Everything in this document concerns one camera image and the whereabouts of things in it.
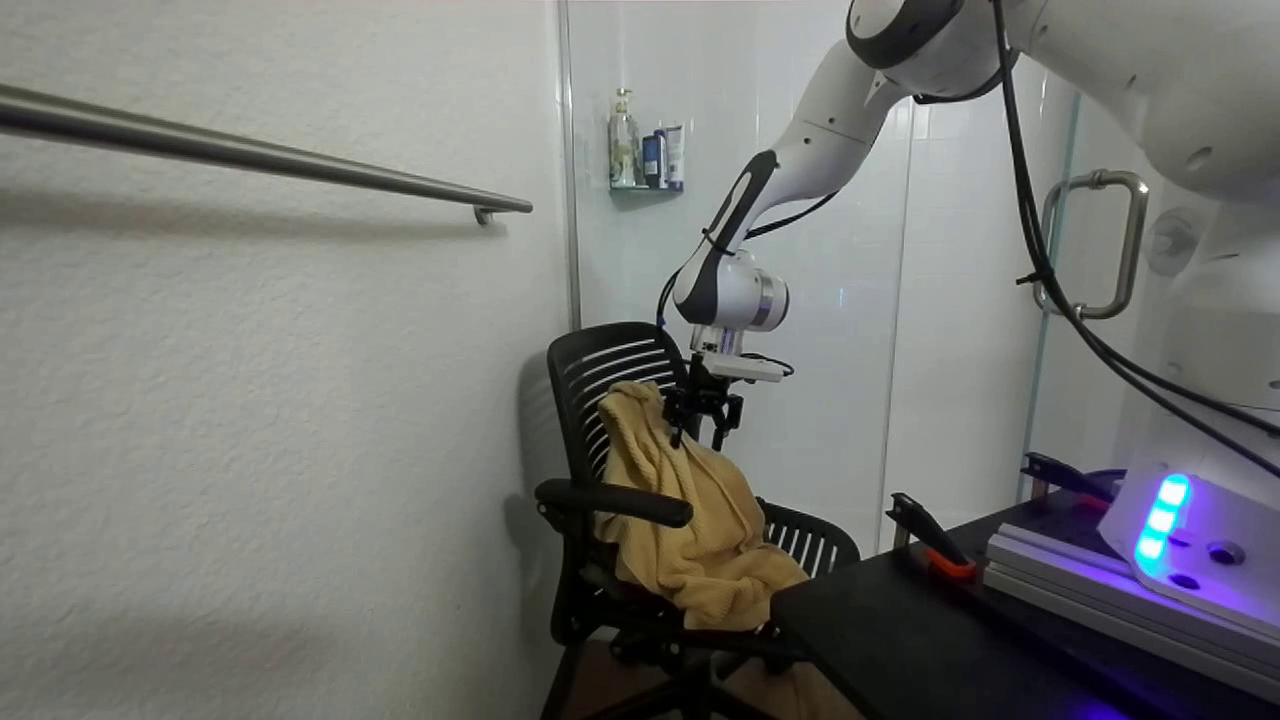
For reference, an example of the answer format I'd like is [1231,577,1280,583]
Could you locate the small shower shelf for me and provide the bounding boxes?
[608,183,684,198]

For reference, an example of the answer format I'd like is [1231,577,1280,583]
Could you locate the white soap bottle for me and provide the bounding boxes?
[608,88,635,189]

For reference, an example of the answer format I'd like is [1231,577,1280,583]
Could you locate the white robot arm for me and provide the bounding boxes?
[666,0,1280,450]

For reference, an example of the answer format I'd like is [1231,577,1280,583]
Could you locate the chrome door handle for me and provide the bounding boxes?
[1041,169,1152,319]

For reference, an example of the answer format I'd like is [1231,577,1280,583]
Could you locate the black mesh office chair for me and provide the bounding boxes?
[535,319,860,720]

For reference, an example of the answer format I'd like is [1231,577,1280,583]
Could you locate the black work table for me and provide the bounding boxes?
[775,543,1280,720]

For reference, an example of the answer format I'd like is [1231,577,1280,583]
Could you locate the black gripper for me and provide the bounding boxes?
[664,357,743,442]

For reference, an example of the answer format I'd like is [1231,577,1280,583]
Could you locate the glass shower door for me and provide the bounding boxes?
[1014,60,1175,472]

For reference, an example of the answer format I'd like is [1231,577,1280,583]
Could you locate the yellow towel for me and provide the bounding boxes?
[589,380,811,637]

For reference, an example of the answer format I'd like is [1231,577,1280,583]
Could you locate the chrome towel bar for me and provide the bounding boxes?
[0,85,526,222]

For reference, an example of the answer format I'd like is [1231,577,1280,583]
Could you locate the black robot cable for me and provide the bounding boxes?
[987,0,1280,485]

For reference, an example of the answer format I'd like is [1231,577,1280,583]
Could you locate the blue toiletry container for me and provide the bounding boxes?
[638,122,684,190]

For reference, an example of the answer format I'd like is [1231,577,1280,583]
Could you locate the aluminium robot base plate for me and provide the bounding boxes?
[985,522,1280,703]

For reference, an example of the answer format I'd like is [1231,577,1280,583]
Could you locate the orange black clamp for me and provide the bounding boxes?
[888,492,980,583]

